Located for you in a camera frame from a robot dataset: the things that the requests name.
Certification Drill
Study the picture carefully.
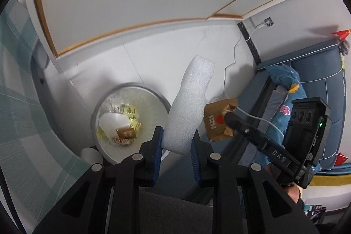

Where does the red white patterned wrapper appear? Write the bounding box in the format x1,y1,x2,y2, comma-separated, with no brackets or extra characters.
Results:
112,137,133,146

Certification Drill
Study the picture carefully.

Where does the large brown paper packet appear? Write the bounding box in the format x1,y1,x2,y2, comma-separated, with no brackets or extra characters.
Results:
117,127,137,139

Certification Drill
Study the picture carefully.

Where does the small brown wrapper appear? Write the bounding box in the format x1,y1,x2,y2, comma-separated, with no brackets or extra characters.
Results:
204,98,238,142

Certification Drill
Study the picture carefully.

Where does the green checked tablecloth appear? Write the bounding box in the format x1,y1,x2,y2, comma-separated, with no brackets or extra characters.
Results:
0,0,91,196

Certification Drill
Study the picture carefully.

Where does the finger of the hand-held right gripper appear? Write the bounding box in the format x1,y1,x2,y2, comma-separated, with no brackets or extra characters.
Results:
224,111,299,169

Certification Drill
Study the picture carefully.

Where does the blue sofa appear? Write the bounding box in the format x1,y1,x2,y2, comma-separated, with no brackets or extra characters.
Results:
256,41,351,169

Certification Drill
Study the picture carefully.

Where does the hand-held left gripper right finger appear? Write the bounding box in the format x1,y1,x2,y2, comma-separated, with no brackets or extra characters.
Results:
190,131,320,234

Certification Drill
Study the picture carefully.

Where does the black speckled trim strip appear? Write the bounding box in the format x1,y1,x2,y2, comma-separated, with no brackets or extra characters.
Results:
237,21,264,64

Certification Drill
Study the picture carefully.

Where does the small printed box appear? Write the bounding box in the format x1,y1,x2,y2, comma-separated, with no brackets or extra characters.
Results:
304,204,327,226

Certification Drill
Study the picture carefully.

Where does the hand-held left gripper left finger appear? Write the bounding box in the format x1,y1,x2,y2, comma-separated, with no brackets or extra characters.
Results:
33,126,165,234

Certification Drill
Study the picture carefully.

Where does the yellow plastic wrapper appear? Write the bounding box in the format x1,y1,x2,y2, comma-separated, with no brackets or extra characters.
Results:
110,104,141,132

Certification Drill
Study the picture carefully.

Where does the white foam piece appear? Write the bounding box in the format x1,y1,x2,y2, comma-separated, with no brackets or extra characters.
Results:
162,56,215,154
99,113,131,138

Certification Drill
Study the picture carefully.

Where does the small red flag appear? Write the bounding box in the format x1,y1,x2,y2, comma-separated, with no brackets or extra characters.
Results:
336,152,349,166
332,30,351,41

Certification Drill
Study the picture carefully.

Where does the grey white waste bin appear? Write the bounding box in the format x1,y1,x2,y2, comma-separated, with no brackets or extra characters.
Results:
92,82,172,166

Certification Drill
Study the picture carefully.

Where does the white charging cable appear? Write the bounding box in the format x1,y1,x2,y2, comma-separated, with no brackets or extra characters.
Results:
223,23,287,138

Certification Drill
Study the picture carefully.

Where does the blue floral cloth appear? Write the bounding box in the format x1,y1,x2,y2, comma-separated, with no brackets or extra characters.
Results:
267,64,322,169

